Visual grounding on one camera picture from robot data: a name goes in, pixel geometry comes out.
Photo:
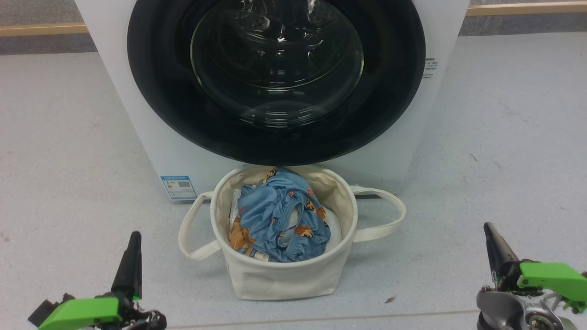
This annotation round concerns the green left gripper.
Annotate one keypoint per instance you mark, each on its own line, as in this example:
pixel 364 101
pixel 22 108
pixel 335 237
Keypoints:
pixel 82 311

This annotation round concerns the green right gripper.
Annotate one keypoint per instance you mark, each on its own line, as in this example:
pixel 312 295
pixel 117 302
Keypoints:
pixel 555 279

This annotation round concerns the cream and blue bear-print garment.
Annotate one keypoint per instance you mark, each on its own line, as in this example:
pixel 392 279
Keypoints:
pixel 238 238

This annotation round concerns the black round glass washer door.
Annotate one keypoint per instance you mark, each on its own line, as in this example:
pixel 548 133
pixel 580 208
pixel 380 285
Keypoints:
pixel 160 91

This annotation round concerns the white front-load washing machine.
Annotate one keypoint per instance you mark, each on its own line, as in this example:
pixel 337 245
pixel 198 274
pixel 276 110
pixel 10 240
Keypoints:
pixel 146 137

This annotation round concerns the cream canvas laundry basket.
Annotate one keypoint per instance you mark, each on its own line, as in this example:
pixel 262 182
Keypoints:
pixel 275 279

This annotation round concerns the white stuffed liner bag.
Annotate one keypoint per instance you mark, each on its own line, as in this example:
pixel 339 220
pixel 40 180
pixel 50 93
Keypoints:
pixel 334 229

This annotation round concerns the small black text sticker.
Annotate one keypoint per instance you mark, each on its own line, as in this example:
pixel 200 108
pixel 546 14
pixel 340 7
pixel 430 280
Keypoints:
pixel 429 68

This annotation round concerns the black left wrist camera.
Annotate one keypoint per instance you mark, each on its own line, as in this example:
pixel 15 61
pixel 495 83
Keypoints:
pixel 43 311

